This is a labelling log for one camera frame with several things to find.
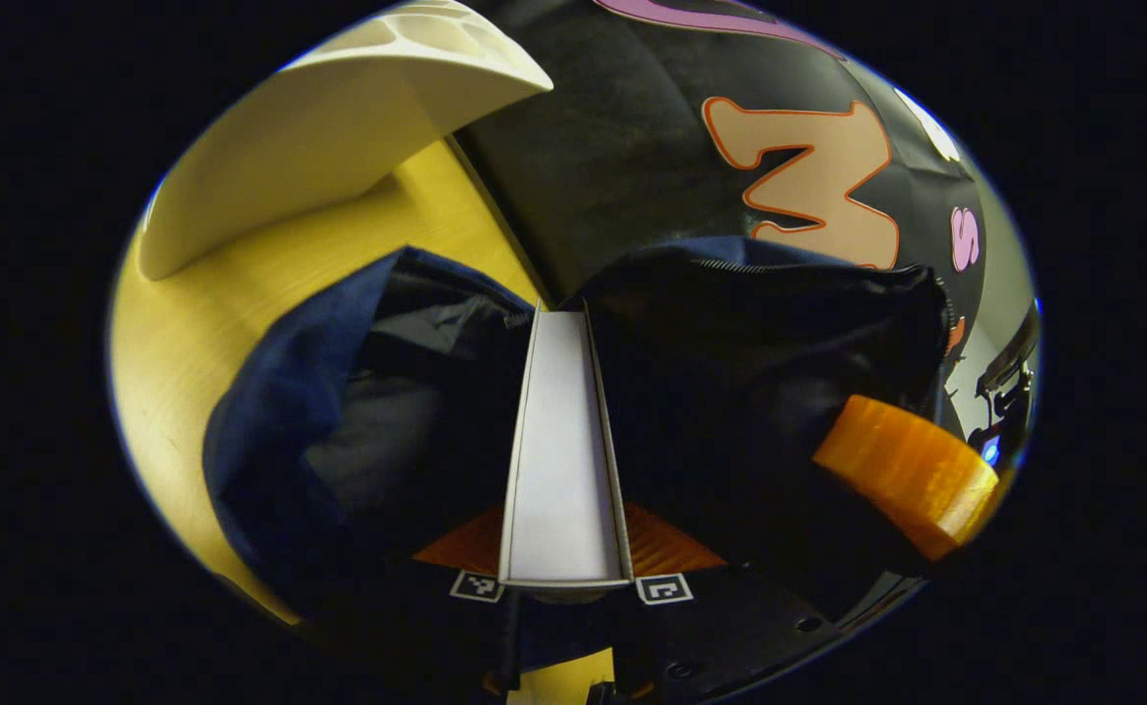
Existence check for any white plastic bookshelf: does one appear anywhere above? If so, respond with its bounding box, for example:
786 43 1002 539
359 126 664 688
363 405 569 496
137 0 554 282

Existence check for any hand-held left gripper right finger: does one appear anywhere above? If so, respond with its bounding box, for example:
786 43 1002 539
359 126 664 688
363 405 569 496
612 504 887 702

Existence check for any dark equipment with blue light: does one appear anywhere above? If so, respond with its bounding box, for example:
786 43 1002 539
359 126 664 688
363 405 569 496
965 308 1040 471

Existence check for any black backdrop cloth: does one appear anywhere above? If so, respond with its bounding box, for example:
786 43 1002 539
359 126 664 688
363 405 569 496
451 0 1000 334

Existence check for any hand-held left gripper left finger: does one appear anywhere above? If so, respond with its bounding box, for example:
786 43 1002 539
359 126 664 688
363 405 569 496
318 504 520 698

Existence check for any blue schoolbag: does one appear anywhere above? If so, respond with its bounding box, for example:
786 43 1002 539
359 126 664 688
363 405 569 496
203 235 956 628

